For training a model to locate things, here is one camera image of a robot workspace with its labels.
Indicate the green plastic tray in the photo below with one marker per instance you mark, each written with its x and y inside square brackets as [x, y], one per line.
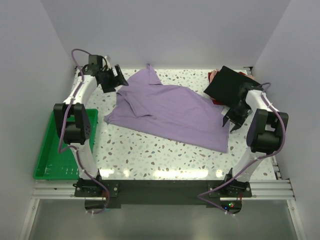
[52, 165]

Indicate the black folded t shirt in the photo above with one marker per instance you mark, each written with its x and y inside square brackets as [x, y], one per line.
[227, 85]

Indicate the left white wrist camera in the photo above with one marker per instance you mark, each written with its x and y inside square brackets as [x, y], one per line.
[107, 64]

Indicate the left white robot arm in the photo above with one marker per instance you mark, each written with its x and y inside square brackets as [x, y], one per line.
[73, 125]

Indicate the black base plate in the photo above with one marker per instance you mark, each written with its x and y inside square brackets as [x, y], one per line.
[116, 193]

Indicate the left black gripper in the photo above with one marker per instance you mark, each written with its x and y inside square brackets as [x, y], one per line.
[119, 78]

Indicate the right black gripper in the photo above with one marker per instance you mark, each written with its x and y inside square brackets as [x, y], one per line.
[238, 122]

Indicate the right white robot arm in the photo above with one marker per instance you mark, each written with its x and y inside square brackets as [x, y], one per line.
[265, 137]

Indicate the purple t shirt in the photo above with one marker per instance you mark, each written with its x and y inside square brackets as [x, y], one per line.
[169, 111]

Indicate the pink folded t shirt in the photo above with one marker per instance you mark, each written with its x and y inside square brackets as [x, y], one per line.
[213, 73]

